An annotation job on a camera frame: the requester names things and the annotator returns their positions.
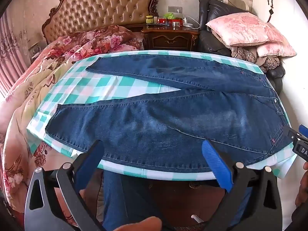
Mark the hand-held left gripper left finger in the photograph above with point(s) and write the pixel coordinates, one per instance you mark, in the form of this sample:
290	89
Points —
90	163

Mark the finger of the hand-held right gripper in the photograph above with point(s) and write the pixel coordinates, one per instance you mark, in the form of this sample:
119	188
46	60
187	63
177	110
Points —
292	134

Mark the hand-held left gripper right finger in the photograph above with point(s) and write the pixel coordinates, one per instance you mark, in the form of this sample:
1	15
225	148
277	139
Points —
216	163

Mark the blue denim pants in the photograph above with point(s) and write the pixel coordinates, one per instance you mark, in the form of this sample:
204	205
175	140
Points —
168	125

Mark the person's right hand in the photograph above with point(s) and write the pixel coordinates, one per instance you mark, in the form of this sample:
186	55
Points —
303	192

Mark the person's leg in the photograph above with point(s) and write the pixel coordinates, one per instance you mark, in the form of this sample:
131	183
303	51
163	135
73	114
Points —
115	197

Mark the green white checked cloth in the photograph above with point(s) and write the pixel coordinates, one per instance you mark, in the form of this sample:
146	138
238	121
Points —
115	86

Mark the small pink floral pillow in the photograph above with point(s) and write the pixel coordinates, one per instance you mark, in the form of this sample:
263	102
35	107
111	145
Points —
276	49

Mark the brown plaid blanket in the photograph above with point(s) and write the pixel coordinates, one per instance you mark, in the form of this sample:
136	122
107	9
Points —
243	53

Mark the floral pink quilt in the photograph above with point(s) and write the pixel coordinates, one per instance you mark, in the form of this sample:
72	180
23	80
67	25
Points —
36	81

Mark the large pink floral pillow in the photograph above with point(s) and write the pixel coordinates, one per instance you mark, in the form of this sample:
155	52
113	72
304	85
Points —
243	27

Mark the small framed picture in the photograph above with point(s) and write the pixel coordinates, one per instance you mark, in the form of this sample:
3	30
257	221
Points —
35	50

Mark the dark wooden nightstand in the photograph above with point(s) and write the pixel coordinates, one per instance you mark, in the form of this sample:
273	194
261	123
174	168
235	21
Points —
168	38

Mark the pink striped curtain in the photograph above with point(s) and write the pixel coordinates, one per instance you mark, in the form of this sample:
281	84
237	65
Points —
9	53

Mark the black leather chair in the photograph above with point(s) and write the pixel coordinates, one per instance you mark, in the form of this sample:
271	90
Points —
221	9

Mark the green plastic bag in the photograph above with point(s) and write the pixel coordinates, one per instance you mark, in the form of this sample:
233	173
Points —
169	15

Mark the yellow jar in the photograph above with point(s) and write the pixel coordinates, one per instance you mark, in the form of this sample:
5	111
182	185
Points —
149	20

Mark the tufted beige bed headboard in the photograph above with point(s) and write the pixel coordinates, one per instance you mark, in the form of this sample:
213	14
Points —
96	7

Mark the grey wall socket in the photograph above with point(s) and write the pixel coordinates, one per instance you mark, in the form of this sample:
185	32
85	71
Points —
175	9

